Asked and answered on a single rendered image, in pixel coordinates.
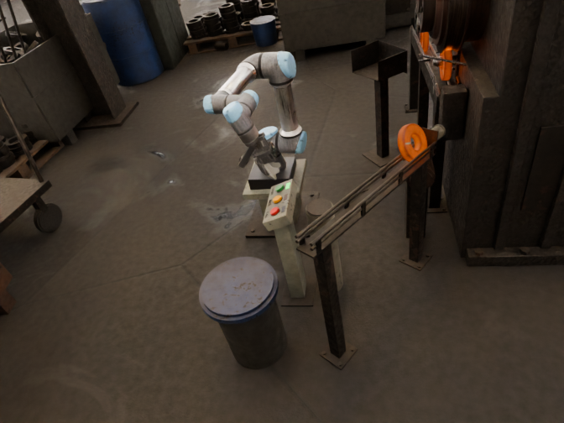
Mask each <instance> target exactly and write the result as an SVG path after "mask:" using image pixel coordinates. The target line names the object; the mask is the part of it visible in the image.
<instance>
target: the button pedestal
mask: <svg viewBox="0 0 564 423"><path fill-rule="evenodd" d="M288 183H290V187H289V188H288V189H285V188H286V184H288ZM278 185H284V189H283V190H282V191H276V190H275V188H276V186H277V185H274V186H272V187H271V190H270V193H269V199H268V203H267V206H266V211H265V214H264V220H263V225H264V226H265V227H266V228H267V230H268V231H272V230H274V234H275V237H276V241H277V244H278V248H279V254H280V257H281V260H282V264H283V267H284V271H285V286H284V291H283V297H282V302H281V306H314V297H315V287H316V275H305V272H304V268H303V263H302V260H301V256H300V251H298V250H296V248H297V247H299V244H298V243H296V242H295V240H297V239H296V238H295V235H296V232H295V224H294V221H293V213H294V208H295V198H296V193H297V188H298V186H297V185H296V183H295V182H294V181H293V179H291V180H287V181H285V182H282V183H280V184H278ZM285 194H288V196H287V200H284V196H285ZM276 196H281V197H282V199H281V201H279V202H277V203H274V202H273V199H274V198H275V197H276ZM282 206H285V211H284V212H281V209H282ZM274 207H278V208H279V212H278V213H277V214H275V215H271V214H270V211H271V210H272V209H273V208H274Z"/></svg>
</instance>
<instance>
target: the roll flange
mask: <svg viewBox="0 0 564 423"><path fill-rule="evenodd" d="M490 4H491V0H467V16H466V22H465V27H464V31H463V36H462V41H461V43H460V45H459V46H458V48H457V49H456V50H454V51H456V52H457V51H459V50H460V49H461V48H462V46H463V44H464V42H469V41H475V40H480V39H481V38H482V36H483V33H484V30H485V28H486V25H487V22H488V15H489V9H490Z"/></svg>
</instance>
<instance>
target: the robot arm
mask: <svg viewBox="0 0 564 423"><path fill-rule="evenodd" d="M295 74H296V64H295V59H294V57H293V55H292V54H291V53H290V52H283V51H280V52H267V53H257V54H254V55H251V56H249V57H248V58H247V59H245V60H244V61H243V62H242V63H241V64H240V65H239V66H238V68H237V71H236V72H235V73H234V74H233V75H232V76H231V77H230V78H229V80H228V81H227V82H226V83H225V84H224V85H223V86H222V87H221V88H220V89H219V90H218V92H217V93H216V94H215V95H207V96H205V97H204V100H203V107H204V110H205V112H206V113H210V114H223V115H224V116H225V118H226V120H227V121H228V122H229V123H230V125H231V126H232V128H233V129H234V131H235V132H236V134H237V135H238V137H239V138H240V139H241V140H242V142H243V143H244V144H245V145H246V147H247V149H246V150H245V152H244V154H243V156H242V157H241V158H240V159H239V164H238V166H240V167H242V168H244V166H245V165H246V164H247V163H248V160H249V158H250V156H251V155H252V156H253V159H254V161H255V163H256V165H257V166H258V167H259V169H260V171H261V172H262V173H263V174H265V175H267V176H268V177H269V178H271V179H274V180H276V179H277V177H276V174H278V173H280V172H282V171H283V170H285V168H286V161H285V158H284V157H283V155H282V153H286V154H301V153H303V152H304V150H305V148H306V140H307V134H306V132H305V131H302V128H301V126H300V125H299V124H298V122H297V116H296V111H295V102H294V97H293V91H292V87H291V82H292V81H293V80H294V77H295ZM257 79H269V84H270V85H271V86H273V87H274V94H275V98H276V102H277V107H278V111H279V119H280V123H281V129H280V130H279V131H278V129H277V128H276V127H267V128H263V129H261V130H260V131H258V130H257V129H256V127H255V126H254V125H253V122H252V121H251V119H250V117H251V116H252V114H253V111H254V110H255V109H256V108H257V105H258V103H259V96H258V95H257V93H256V92H255V91H252V90H246V91H244V92H243V93H242V94H241V95H239V94H240V93H241V92H242V91H243V89H244V88H245V87H246V86H247V85H248V83H251V82H253V81H254V80H257Z"/></svg>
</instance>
